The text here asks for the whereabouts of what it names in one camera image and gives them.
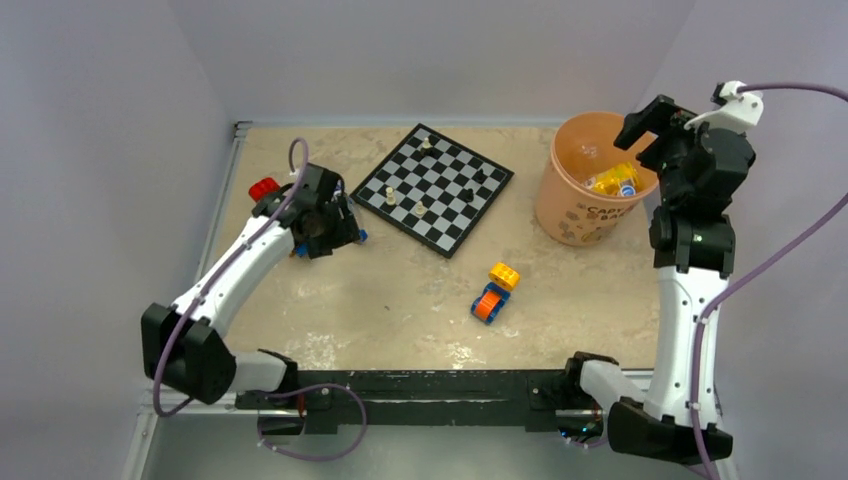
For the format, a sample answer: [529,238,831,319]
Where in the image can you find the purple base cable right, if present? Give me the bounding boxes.
[563,410,611,450]

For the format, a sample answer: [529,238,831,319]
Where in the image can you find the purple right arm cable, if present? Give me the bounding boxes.
[688,82,848,480]

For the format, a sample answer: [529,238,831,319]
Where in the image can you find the orange blue toy car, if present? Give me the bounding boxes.
[470,282,511,325]

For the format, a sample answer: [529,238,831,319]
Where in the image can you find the clear plastic bottle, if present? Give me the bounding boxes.
[569,142,604,177]

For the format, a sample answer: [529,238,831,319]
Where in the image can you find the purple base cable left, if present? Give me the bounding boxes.
[256,382,369,464]

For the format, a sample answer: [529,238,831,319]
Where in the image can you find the yellow toy block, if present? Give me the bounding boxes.
[488,262,521,292]

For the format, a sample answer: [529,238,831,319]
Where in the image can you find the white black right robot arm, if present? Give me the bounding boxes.
[561,82,763,466]

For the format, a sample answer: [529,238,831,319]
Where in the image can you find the black chess piece middle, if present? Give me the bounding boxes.
[458,188,474,202]

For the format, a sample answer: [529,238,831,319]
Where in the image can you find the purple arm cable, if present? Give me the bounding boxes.
[152,137,311,419]
[688,82,848,480]

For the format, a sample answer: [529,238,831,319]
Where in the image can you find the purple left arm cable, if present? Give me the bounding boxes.
[152,137,311,419]

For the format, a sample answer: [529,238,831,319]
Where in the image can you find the red toy block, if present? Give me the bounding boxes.
[248,177,280,203]

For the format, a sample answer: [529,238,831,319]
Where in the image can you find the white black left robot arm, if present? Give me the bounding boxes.
[140,165,362,409]

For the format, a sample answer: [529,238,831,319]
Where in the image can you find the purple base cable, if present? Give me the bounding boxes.
[563,410,611,450]
[256,382,369,464]

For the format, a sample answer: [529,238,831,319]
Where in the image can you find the yellow juice bottle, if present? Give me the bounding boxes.
[583,162,642,197]

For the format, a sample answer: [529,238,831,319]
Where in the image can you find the black white chessboard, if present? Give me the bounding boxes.
[349,124,514,259]

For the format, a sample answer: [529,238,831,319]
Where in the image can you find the orange drink bottle blue label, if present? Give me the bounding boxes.
[618,185,638,197]

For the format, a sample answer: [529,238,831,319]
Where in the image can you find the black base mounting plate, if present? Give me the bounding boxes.
[235,369,604,439]

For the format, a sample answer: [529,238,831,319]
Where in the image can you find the orange plastic bin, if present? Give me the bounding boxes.
[534,112,658,247]

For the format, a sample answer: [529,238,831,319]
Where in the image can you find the blue pepsi bottle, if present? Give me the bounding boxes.
[334,179,368,244]

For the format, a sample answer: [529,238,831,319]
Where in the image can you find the aluminium table frame rail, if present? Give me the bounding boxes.
[120,121,254,479]

